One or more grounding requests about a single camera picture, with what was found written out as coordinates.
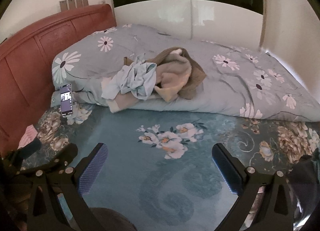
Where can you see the floral teal bed sheet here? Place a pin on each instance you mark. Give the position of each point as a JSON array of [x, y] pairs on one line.
[[150, 183]]

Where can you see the white wardrobe with black stripe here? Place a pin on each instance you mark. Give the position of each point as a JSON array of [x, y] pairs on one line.
[[225, 21]]

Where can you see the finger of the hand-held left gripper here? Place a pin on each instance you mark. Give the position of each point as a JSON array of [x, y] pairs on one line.
[[66, 153]]

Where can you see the pink knitted cloth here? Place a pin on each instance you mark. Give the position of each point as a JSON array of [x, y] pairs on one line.
[[28, 136]]

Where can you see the beige brown fleece garment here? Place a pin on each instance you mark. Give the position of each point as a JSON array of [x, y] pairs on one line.
[[175, 71]]

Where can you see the red wooden headboard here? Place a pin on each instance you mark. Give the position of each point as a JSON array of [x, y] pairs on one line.
[[30, 58]]

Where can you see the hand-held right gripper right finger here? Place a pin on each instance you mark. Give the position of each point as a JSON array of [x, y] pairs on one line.
[[226, 171]]

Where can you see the smartphone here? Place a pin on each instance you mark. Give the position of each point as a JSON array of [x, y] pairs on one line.
[[66, 101]]

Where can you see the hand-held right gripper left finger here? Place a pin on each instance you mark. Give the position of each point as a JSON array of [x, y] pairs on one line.
[[93, 171]]

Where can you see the daisy print quilt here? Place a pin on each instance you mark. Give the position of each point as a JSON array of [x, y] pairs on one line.
[[225, 91]]

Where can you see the dark cloth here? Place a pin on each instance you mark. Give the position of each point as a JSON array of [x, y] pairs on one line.
[[305, 178]]

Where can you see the light blue garment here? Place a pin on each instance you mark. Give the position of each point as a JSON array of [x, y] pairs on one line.
[[135, 78]]

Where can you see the grey wall plate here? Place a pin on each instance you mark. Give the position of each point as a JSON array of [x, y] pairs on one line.
[[79, 3], [63, 5], [71, 4], [85, 1]]

